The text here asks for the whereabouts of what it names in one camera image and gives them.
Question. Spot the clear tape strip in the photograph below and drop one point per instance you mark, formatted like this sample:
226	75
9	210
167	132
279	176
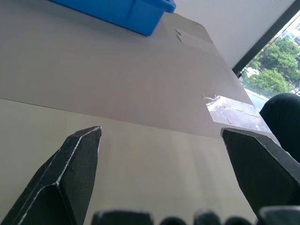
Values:
191	37
234	112

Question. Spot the grey table mat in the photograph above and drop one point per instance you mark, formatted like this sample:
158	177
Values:
112	77

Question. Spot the blue plastic bin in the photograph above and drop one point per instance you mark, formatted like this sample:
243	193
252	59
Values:
122	11

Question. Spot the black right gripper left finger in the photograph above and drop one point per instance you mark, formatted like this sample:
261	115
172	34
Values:
68	171

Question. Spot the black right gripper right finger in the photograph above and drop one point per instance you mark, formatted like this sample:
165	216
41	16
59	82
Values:
262	168

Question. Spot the black rounded object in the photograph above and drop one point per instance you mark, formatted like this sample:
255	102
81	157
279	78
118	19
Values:
284	122

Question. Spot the black window frame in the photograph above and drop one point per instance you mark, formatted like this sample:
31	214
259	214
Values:
264	39

